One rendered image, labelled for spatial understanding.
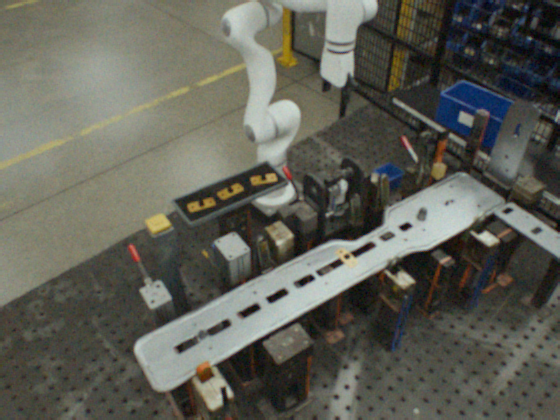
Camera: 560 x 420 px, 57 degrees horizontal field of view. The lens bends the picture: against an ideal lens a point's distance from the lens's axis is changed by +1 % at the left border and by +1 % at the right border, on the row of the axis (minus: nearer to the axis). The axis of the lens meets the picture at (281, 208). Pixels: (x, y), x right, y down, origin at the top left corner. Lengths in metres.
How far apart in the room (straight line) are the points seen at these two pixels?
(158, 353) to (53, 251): 1.93
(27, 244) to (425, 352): 2.43
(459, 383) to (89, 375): 1.21
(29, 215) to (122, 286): 1.66
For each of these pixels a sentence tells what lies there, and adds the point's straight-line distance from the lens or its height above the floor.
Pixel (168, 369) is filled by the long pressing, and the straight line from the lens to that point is 1.48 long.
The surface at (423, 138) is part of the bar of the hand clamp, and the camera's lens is 1.90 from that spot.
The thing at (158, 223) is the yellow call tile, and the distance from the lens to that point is 1.61.
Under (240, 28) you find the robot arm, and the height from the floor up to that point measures 1.55.
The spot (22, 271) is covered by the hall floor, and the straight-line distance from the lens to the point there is 3.31.
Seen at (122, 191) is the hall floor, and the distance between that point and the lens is 3.61.
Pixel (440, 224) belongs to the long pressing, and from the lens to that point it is 1.88.
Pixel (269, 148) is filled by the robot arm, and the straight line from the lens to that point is 2.04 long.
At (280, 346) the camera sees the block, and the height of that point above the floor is 1.03.
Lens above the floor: 2.26
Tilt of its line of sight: 43 degrees down
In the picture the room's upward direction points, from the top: straight up
